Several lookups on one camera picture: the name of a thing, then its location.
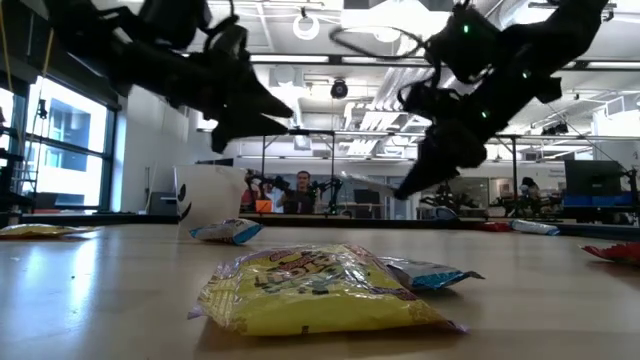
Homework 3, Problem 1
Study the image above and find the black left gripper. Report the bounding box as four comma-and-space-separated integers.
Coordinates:
143, 48, 295, 155

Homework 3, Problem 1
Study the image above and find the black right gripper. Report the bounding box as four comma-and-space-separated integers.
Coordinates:
392, 78, 502, 202

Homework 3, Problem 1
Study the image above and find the blue white candy bar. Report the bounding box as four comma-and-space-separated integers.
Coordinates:
188, 218, 264, 246
377, 255, 485, 292

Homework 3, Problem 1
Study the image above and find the silver white candy bar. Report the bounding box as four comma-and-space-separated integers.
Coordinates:
510, 219, 561, 237

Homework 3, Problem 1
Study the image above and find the yellow Sour Patch packet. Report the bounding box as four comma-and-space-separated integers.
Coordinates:
187, 243, 469, 337
0, 223, 99, 240

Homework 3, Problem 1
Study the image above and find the black monitor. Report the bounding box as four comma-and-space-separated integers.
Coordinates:
563, 159, 624, 197
353, 188, 382, 206

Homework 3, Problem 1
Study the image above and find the long ceiling light bar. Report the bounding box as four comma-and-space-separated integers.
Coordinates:
247, 52, 640, 71

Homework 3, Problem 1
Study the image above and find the person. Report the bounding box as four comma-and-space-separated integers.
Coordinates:
239, 169, 264, 212
518, 175, 540, 202
282, 170, 317, 215

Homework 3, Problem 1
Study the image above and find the white paper cup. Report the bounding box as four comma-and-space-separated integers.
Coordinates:
173, 164, 246, 239

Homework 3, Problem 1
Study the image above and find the black round ceiling speaker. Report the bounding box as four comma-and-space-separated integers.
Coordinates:
329, 78, 350, 100

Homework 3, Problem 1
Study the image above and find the grey box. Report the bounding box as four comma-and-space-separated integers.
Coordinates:
149, 190, 175, 216

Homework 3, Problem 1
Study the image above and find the black ceiling spotlight cluster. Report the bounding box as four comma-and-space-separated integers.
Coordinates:
541, 121, 570, 137

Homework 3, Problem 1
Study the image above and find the blue bin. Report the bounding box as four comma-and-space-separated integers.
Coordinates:
562, 193, 634, 208

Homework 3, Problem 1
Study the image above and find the large window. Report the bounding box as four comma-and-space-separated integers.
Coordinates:
0, 74, 119, 212

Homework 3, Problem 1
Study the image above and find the black stand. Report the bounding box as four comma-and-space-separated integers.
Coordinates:
622, 167, 640, 226

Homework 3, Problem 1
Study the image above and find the black metal rig frame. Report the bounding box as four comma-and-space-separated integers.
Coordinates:
258, 128, 337, 216
492, 132, 522, 217

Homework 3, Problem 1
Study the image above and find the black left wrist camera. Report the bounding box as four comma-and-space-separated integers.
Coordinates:
209, 22, 251, 65

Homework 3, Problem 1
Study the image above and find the white ring ceiling light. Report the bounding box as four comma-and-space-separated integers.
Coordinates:
291, 12, 322, 42

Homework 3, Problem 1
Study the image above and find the yellow hanging cord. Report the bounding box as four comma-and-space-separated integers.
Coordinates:
0, 0, 14, 95
42, 27, 56, 77

